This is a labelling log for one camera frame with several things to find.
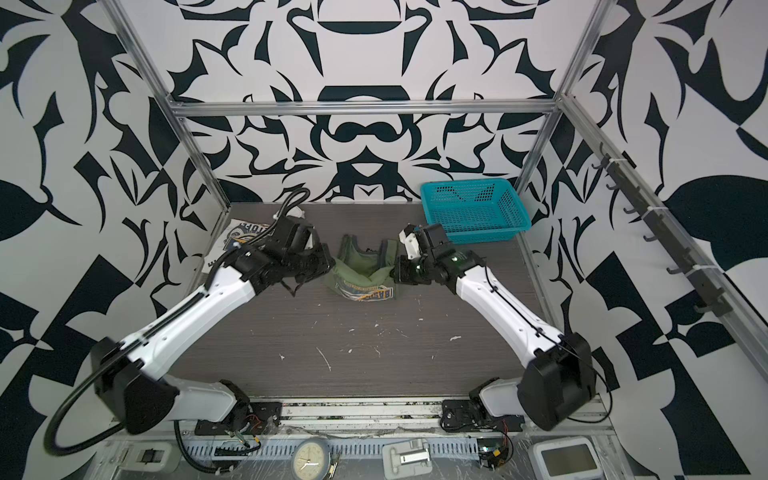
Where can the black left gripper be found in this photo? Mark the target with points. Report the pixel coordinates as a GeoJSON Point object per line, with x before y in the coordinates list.
{"type": "Point", "coordinates": [325, 259]}

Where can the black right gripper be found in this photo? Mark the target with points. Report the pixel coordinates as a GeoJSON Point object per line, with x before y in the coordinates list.
{"type": "Point", "coordinates": [405, 274]}

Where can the green tank top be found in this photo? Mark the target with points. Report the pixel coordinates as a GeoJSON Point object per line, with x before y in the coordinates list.
{"type": "Point", "coordinates": [363, 275]}

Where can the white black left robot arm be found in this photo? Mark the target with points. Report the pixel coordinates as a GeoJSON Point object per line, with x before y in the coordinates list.
{"type": "Point", "coordinates": [137, 386]}

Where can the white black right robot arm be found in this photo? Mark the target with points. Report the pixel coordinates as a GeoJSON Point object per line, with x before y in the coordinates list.
{"type": "Point", "coordinates": [559, 377]}

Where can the teal plastic basket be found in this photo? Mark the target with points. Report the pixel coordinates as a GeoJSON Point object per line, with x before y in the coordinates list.
{"type": "Point", "coordinates": [475, 211]}

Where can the white plastic latch device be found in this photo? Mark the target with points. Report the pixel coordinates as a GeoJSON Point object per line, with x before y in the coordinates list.
{"type": "Point", "coordinates": [407, 459]}

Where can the round analog clock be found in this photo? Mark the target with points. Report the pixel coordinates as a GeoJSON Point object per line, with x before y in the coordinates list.
{"type": "Point", "coordinates": [311, 460]}

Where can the white digital display device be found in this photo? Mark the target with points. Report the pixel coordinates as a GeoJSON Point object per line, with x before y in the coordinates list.
{"type": "Point", "coordinates": [572, 458]}

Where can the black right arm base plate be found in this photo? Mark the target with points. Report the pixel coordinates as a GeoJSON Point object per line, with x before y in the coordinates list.
{"type": "Point", "coordinates": [459, 416]}

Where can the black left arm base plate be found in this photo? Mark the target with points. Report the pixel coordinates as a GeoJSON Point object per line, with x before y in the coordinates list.
{"type": "Point", "coordinates": [257, 418]}

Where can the aluminium cage frame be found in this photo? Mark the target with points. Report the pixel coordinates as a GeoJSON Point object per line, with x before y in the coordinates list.
{"type": "Point", "coordinates": [366, 101]}

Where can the grey switch box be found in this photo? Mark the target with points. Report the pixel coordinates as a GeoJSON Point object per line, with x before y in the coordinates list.
{"type": "Point", "coordinates": [150, 457]}

